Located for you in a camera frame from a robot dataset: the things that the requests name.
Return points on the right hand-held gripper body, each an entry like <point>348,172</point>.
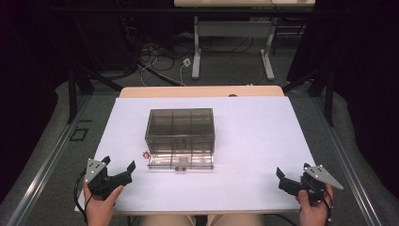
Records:
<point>321,175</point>

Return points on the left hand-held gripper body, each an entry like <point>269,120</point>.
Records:
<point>95,171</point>

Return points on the small red trinket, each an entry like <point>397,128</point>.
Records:
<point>146,154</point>

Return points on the transparent plastic drawer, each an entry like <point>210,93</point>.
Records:
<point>180,160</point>

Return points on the smoky transparent drawer cabinet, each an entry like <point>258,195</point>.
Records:
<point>180,128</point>

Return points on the person's left hand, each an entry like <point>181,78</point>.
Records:
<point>99,210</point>

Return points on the person's right hand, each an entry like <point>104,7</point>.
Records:
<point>313,215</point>

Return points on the white table cover sheet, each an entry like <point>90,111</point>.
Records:
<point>251,150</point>

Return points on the person's right thigh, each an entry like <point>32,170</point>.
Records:
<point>235,220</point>

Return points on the person's thigh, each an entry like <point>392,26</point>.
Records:
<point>235,220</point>
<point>166,220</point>

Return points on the person's left thigh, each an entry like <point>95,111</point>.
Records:
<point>166,220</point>

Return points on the black metal stand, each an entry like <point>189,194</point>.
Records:
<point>72,94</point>
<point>328,97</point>

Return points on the dark curtain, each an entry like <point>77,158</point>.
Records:
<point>28,78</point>
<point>363,78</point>

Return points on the white power adapter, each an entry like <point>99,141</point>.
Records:
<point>186,62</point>

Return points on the white desk with metal legs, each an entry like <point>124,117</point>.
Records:
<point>233,28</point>

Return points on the aluminium floor rail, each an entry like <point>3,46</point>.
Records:
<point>351,169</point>
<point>47,166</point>

